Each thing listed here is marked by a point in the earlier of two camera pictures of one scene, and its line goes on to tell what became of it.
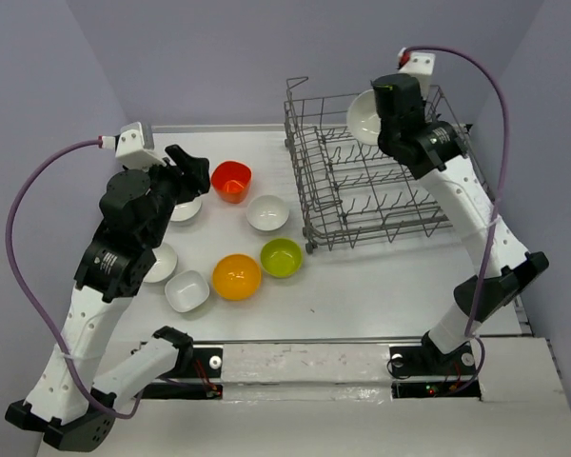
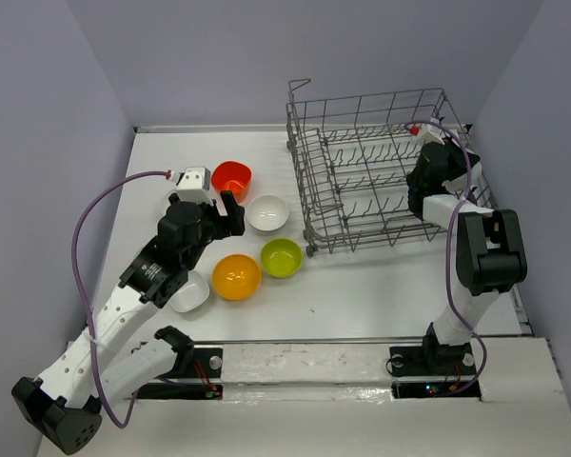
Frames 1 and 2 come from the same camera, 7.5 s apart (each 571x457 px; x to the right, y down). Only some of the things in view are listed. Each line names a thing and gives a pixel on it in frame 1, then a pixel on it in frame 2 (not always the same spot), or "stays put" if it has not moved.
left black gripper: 198,168 → 235,214
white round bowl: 267,212 stays put
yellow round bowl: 236,277 stays put
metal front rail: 306,340 stays put
